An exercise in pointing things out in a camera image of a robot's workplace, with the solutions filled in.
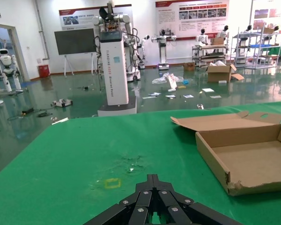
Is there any humanoid robot on white pedestal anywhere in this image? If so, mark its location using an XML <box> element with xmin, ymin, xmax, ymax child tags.
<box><xmin>151</xmin><ymin>29</ymin><xmax>178</xmax><ymax>71</ymax></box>

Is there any red bin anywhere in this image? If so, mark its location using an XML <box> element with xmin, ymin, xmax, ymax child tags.
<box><xmin>38</xmin><ymin>64</ymin><xmax>50</xmax><ymax>78</ymax></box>

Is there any black display on stand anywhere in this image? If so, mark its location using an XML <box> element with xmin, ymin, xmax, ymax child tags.
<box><xmin>54</xmin><ymin>28</ymin><xmax>97</xmax><ymax>76</ymax></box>

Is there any metal shelf trolley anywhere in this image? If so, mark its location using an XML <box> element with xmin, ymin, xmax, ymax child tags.
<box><xmin>192</xmin><ymin>43</ymin><xmax>228</xmax><ymax>68</ymax></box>

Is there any distant green covered table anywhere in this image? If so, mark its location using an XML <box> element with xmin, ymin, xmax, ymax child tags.
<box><xmin>266</xmin><ymin>44</ymin><xmax>281</xmax><ymax>64</ymax></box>

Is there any green tablecloth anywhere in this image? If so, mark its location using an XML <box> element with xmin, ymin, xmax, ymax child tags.
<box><xmin>0</xmin><ymin>101</ymin><xmax>281</xmax><ymax>225</ymax></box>

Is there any open cardboard floor box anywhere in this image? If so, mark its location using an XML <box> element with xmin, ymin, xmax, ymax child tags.
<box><xmin>206</xmin><ymin>63</ymin><xmax>245</xmax><ymax>83</ymax></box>

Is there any white wall pipe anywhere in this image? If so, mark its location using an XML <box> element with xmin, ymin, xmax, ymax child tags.
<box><xmin>34</xmin><ymin>0</ymin><xmax>50</xmax><ymax>62</ymax></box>

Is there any wall poster board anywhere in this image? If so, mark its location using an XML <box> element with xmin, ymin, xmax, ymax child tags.
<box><xmin>59</xmin><ymin>3</ymin><xmax>133</xmax><ymax>31</ymax></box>

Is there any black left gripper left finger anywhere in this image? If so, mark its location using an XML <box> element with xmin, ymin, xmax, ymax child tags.
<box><xmin>84</xmin><ymin>174</ymin><xmax>156</xmax><ymax>225</ymax></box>

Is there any large red-header wall poster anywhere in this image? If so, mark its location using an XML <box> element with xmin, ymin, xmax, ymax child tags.
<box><xmin>155</xmin><ymin>0</ymin><xmax>230</xmax><ymax>39</ymax></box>

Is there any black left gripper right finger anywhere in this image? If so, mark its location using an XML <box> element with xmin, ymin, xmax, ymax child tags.
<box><xmin>155</xmin><ymin>174</ymin><xmax>244</xmax><ymax>225</ymax></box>

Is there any white wheeled robot column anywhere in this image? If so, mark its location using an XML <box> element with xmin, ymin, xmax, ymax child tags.
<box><xmin>97</xmin><ymin>31</ymin><xmax>138</xmax><ymax>117</ymax></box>

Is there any tall metal shelf rack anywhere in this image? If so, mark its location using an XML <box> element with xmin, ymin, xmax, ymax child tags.
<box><xmin>233</xmin><ymin>27</ymin><xmax>281</xmax><ymax>70</ymax></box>

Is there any grey white floor debris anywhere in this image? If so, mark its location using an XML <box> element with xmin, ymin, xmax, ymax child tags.
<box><xmin>51</xmin><ymin>98</ymin><xmax>74</xmax><ymax>108</ymax></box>

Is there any black adapter with cable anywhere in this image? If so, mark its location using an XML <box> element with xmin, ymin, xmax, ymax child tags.
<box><xmin>7</xmin><ymin>106</ymin><xmax>54</xmax><ymax>120</ymax></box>

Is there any white stick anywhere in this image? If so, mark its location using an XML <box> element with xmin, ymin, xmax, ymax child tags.
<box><xmin>51</xmin><ymin>117</ymin><xmax>69</xmax><ymax>125</ymax></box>

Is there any clear plastic bag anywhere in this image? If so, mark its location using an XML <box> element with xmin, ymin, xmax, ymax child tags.
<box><xmin>151</xmin><ymin>72</ymin><xmax>185</xmax><ymax>85</ymax></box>

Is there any cardboard box with torn rim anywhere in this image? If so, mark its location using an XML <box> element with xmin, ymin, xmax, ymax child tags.
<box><xmin>170</xmin><ymin>111</ymin><xmax>281</xmax><ymax>197</ymax></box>

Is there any white black-headed humanoid robot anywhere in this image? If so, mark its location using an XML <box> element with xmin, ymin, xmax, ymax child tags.
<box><xmin>195</xmin><ymin>28</ymin><xmax>211</xmax><ymax>45</ymax></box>
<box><xmin>216</xmin><ymin>25</ymin><xmax>229</xmax><ymax>45</ymax></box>

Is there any wall poster with photos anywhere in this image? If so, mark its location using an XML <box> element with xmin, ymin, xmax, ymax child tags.
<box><xmin>253</xmin><ymin>0</ymin><xmax>281</xmax><ymax>26</ymax></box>

